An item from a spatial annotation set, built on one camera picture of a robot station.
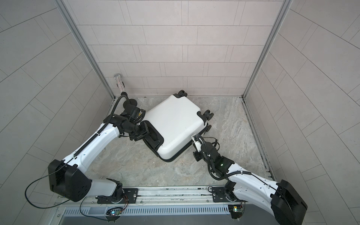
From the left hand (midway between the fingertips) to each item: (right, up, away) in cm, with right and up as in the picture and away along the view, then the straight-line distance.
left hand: (152, 132), depth 80 cm
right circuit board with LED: (+44, -37, -12) cm, 59 cm away
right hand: (+24, -8, +2) cm, 26 cm away
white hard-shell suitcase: (+12, +5, -1) cm, 13 cm away
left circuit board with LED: (-14, -35, -15) cm, 41 cm away
